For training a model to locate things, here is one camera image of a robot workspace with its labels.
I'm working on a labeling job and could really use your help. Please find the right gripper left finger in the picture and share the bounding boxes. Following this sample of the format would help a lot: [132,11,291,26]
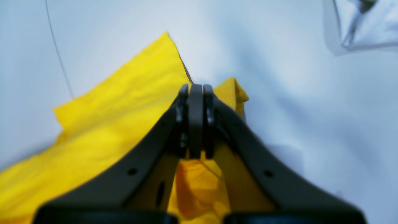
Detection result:
[34,84,189,224]

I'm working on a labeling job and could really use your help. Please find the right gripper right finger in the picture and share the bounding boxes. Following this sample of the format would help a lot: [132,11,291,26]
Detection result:
[204,85,366,224]

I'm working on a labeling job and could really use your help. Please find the yellow T-shirt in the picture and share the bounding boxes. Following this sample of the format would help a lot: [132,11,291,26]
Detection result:
[0,33,249,224]

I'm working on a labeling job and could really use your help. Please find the white cloth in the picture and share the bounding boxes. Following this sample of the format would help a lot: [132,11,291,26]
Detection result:
[334,0,398,49]

